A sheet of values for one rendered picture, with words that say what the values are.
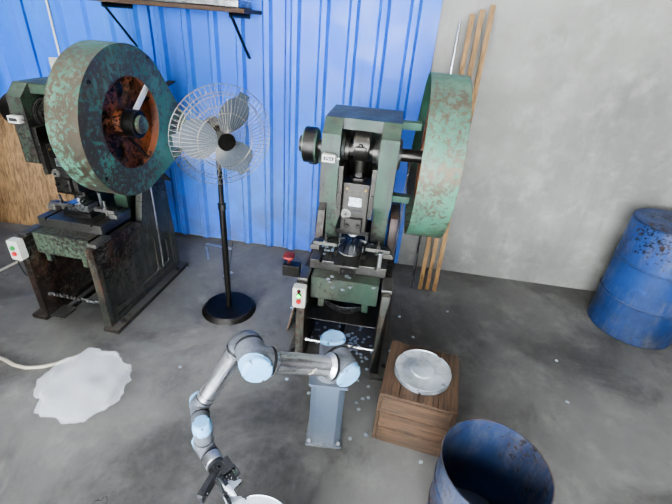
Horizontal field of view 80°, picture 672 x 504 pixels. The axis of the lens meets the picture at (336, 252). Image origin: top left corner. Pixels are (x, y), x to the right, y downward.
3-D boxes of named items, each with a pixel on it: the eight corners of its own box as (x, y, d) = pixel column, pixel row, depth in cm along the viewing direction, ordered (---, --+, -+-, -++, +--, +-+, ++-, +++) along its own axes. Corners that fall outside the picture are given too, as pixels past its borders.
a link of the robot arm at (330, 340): (338, 345, 196) (340, 323, 190) (349, 364, 186) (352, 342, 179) (314, 350, 192) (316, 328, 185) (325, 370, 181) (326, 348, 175)
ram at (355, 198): (364, 235, 225) (370, 185, 211) (338, 232, 227) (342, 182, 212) (367, 222, 240) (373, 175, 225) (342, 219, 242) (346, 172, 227)
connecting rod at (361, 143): (366, 199, 217) (374, 134, 200) (344, 196, 218) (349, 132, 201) (369, 185, 235) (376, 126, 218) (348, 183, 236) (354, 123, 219)
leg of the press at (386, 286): (386, 382, 250) (409, 257, 206) (367, 379, 251) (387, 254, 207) (391, 296, 330) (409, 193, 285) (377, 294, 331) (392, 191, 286)
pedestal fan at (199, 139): (255, 339, 274) (247, 91, 196) (165, 324, 281) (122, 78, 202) (298, 252, 382) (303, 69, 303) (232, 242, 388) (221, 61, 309)
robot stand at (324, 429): (340, 449, 208) (348, 388, 186) (304, 445, 209) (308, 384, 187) (342, 418, 225) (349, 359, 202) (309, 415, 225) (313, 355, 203)
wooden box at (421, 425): (443, 459, 208) (458, 413, 190) (371, 437, 215) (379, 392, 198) (446, 399, 241) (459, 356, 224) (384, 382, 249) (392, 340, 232)
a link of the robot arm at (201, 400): (238, 314, 163) (181, 400, 174) (243, 331, 155) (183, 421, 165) (262, 321, 170) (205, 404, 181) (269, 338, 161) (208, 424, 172)
